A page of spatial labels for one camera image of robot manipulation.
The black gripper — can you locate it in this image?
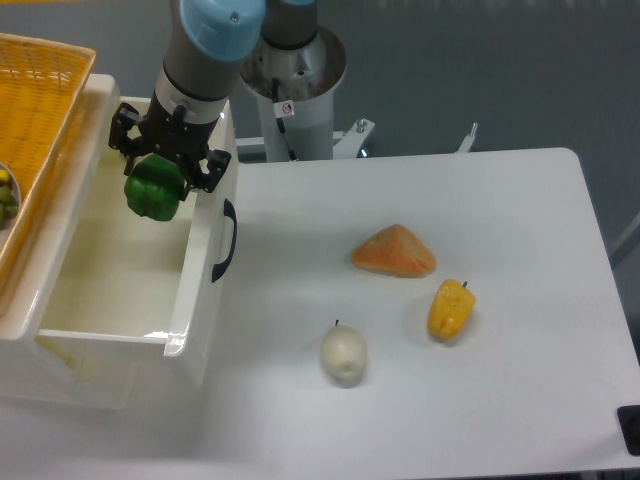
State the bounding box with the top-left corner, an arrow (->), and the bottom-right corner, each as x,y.
108,74 -> 232,201

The green bell pepper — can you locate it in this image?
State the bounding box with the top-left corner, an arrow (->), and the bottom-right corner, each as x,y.
124,154 -> 185,222

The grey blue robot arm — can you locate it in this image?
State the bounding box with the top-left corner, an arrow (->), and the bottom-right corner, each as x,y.
109,1 -> 317,201

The yellow woven basket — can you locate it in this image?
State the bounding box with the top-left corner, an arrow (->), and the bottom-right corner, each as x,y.
1,33 -> 96,285

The white open drawer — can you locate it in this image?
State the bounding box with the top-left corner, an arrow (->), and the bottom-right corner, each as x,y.
44,109 -> 239,386

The bowl of green fruit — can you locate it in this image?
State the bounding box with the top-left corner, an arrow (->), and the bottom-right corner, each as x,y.
0,164 -> 22,230

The orange triangular bread piece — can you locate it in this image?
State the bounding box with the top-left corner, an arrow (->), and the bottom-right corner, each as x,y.
350,224 -> 437,278

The white pear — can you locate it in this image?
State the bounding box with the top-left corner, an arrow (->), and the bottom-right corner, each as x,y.
320,320 -> 368,387

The white drawer cabinet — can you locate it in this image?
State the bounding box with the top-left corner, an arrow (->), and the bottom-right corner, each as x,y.
1,74 -> 137,409

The yellow bell pepper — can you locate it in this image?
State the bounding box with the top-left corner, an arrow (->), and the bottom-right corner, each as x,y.
426,279 -> 476,342

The black table corner fixture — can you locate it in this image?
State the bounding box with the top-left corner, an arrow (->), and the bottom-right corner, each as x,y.
616,405 -> 640,456

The black drawer handle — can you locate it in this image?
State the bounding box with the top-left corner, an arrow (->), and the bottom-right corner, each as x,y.
211,198 -> 238,283

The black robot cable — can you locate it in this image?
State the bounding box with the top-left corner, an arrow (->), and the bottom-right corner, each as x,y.
272,78 -> 300,162

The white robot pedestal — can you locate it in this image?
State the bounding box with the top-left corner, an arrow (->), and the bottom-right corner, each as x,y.
241,26 -> 346,162

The white metal frame bracket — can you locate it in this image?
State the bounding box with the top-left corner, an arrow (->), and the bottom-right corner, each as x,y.
456,122 -> 478,154

